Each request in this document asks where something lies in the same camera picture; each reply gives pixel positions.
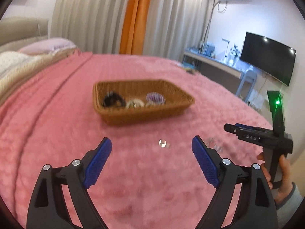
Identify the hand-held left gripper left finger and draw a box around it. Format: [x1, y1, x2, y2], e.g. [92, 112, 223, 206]
[27, 137, 112, 229]

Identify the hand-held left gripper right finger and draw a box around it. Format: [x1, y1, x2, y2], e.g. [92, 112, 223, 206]
[191, 135, 279, 229]

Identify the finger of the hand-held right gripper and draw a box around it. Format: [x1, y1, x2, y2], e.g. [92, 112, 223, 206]
[235, 123, 273, 135]
[224, 123, 242, 137]

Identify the brown wicker basket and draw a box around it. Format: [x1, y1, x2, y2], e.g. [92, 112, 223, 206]
[92, 79, 196, 126]

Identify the black scrunchie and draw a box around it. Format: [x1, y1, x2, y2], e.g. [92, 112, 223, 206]
[103, 91, 126, 108]

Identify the purple spiral hair tie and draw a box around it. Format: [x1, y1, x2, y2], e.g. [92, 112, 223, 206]
[146, 92, 166, 105]

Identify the person's right forearm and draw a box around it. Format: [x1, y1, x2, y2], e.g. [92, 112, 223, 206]
[274, 182, 304, 229]

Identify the person's right hand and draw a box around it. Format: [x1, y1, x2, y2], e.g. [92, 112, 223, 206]
[257, 153, 296, 206]

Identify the white power strip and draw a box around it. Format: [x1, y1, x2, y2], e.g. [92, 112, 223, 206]
[248, 93, 265, 110]

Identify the pink fleece blanket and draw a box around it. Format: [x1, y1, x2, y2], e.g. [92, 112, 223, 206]
[0, 52, 282, 229]

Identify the white desk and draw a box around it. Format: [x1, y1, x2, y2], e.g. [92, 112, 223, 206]
[183, 50, 246, 93]

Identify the black flat television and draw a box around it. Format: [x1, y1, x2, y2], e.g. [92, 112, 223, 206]
[239, 31, 297, 87]

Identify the flower vase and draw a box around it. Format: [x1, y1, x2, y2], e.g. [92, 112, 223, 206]
[230, 44, 240, 65]

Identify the white file holder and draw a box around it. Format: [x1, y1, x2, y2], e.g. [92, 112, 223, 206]
[199, 42, 216, 56]

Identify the white desk lamp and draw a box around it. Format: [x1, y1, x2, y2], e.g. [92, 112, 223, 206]
[222, 38, 231, 61]

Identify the beige quilt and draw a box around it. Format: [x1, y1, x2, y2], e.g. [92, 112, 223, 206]
[0, 49, 79, 103]

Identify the grey curtain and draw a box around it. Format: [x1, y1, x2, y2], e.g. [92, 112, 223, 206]
[51, 0, 134, 53]
[142, 0, 216, 60]

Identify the lilac pillow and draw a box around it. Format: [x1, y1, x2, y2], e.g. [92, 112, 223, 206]
[18, 37, 77, 54]

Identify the white floral pillow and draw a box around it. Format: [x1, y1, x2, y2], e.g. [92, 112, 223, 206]
[0, 51, 31, 77]

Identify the orange curtain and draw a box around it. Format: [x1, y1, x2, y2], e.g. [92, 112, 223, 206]
[119, 0, 155, 55]

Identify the beige padded headboard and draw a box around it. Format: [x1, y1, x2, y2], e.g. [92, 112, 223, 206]
[0, 17, 49, 47]

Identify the white air conditioner hose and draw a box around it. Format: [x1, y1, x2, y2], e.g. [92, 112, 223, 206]
[205, 0, 227, 43]

